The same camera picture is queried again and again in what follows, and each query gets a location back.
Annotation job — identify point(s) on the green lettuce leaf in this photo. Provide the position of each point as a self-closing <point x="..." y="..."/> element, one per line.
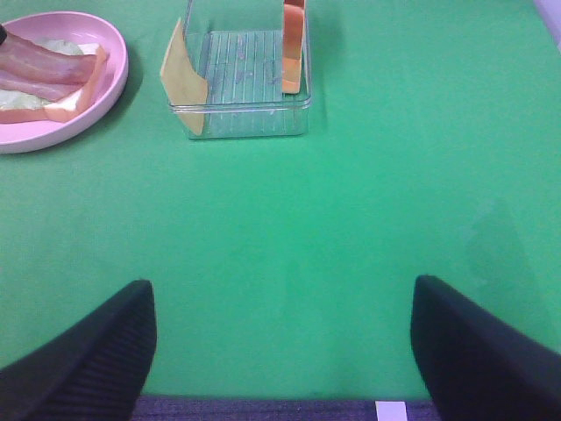
<point x="16" y="100"/>

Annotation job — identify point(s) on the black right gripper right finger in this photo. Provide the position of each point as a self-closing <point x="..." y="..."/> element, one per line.
<point x="475" y="366"/>

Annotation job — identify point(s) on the bacon strip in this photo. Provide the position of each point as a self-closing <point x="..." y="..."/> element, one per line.
<point x="50" y="91"/>
<point x="23" y="58"/>

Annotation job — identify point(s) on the yellow cheese slice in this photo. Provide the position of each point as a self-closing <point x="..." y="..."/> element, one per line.
<point x="183" y="86"/>

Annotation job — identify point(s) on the pink plate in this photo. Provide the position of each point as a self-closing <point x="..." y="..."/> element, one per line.
<point x="80" y="28"/>

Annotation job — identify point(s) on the green tablecloth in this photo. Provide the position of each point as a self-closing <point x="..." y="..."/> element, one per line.
<point x="284" y="267"/>

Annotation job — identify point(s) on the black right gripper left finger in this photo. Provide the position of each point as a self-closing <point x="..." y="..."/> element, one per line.
<point x="95" y="370"/>

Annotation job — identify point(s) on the bread slice with crust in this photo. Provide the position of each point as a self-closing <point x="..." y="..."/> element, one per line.
<point x="58" y="114"/>

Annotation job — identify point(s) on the upright bread slice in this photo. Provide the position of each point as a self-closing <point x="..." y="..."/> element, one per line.
<point x="293" y="34"/>

